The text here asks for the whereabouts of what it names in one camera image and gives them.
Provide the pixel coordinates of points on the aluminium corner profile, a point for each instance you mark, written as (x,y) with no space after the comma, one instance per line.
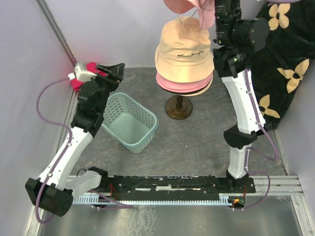
(44,8)

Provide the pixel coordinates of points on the cream bucket hat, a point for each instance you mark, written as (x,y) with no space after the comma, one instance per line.
(201,91)

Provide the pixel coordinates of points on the magenta hat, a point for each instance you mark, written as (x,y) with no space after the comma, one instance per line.
(91,67)

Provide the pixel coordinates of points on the brown round wooden stand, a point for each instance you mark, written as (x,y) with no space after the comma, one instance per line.
(178,107)

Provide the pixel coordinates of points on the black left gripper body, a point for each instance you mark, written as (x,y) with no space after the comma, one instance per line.
(110,83)

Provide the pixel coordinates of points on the black floral blanket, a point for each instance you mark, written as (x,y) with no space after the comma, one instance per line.
(279,68)

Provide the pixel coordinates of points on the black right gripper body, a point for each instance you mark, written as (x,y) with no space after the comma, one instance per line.
(226,12)

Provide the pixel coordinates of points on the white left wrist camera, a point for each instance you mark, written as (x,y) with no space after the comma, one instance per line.
(81,73)

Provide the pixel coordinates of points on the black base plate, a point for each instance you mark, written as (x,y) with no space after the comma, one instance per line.
(173,188)

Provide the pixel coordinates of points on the light blue cable duct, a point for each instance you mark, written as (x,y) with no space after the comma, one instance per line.
(97,200)

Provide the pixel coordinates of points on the light pink bucket hat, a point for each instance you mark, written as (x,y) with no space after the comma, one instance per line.
(205,9)

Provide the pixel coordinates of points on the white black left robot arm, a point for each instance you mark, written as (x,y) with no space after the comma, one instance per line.
(52,191)

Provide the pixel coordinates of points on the beige bottom hat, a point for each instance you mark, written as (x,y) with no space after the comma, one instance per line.
(183,54)

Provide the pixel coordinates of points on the aluminium rail frame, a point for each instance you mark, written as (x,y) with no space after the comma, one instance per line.
(265,186)

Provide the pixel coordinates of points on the light blue plastic basket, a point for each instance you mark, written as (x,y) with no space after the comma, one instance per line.
(128,122)

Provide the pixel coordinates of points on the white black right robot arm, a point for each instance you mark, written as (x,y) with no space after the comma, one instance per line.
(239,39)

